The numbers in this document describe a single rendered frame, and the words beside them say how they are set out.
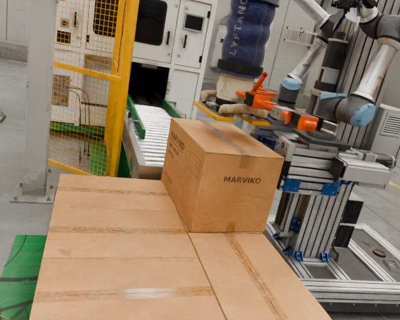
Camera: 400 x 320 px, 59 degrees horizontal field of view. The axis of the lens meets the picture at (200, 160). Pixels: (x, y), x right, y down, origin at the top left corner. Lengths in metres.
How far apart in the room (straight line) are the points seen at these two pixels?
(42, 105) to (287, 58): 9.90
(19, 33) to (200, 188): 10.07
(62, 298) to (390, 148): 1.85
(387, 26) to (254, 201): 1.01
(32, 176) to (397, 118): 2.53
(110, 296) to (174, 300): 0.21
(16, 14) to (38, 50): 8.56
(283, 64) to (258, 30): 10.24
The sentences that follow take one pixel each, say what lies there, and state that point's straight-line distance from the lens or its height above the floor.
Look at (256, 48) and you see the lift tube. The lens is 1.74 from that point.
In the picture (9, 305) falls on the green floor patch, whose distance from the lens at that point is 2.10.
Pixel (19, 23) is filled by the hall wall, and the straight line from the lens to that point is 11.32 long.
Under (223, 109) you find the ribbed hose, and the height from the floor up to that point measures 1.11.
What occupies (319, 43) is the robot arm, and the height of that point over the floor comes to 1.51.
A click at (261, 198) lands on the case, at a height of 0.73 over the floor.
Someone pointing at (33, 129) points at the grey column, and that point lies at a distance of 2.89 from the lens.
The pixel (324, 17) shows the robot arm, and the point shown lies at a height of 1.65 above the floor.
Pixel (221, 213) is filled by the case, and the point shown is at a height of 0.65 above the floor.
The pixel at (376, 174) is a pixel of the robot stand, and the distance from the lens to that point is 1.97.
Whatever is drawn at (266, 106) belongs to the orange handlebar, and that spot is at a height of 1.18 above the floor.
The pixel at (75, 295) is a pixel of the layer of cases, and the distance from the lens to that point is 1.28.
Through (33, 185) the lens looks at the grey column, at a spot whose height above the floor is 0.10.
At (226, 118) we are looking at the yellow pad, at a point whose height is 1.07.
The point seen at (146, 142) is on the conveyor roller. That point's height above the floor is 0.55.
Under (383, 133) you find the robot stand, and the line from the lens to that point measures 2.25.
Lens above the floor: 1.37
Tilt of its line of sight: 18 degrees down
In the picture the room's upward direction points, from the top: 11 degrees clockwise
